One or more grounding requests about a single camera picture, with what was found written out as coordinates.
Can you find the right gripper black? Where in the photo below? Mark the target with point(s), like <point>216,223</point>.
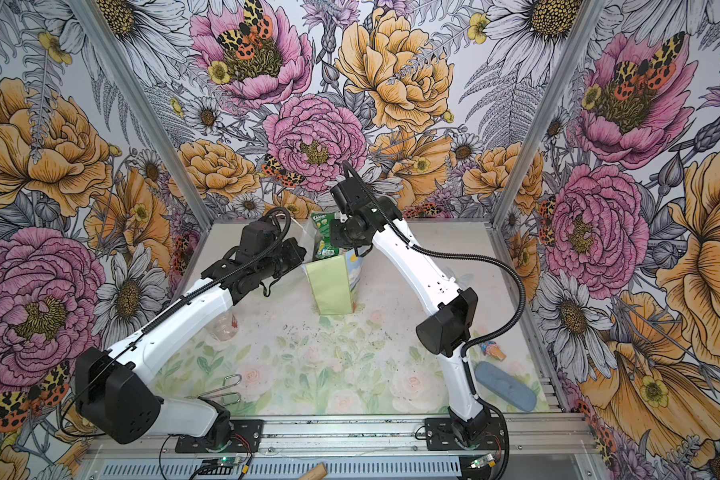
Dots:
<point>338,241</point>

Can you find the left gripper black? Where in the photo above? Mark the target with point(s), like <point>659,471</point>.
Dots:
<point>296,252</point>

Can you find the green Fox's candy bag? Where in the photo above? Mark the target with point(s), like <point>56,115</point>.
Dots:
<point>323,246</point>

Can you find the white green paper bag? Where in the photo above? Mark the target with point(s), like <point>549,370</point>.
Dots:
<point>334,281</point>

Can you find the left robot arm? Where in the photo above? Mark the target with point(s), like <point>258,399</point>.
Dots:
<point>112,386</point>

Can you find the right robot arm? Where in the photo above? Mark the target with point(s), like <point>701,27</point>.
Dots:
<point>450,311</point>

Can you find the clear plastic cup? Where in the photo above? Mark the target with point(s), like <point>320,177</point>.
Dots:
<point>223,327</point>

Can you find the metal paper clip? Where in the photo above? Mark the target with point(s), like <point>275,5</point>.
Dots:
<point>227,394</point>

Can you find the small colourful candy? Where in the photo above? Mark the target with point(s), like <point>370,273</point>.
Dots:
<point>492,350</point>

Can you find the green circuit board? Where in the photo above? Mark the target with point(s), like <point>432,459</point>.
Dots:
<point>223,462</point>

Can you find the wooden stick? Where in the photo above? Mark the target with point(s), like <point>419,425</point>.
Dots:
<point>318,472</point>

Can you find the grey blue oval pad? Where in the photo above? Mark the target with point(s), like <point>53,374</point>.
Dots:
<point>505,386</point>

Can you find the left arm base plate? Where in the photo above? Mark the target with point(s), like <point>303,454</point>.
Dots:
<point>231,436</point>

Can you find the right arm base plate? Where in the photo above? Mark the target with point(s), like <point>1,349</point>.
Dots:
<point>452,434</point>

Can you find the aluminium front rail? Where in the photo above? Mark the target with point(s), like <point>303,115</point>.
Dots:
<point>298,437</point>

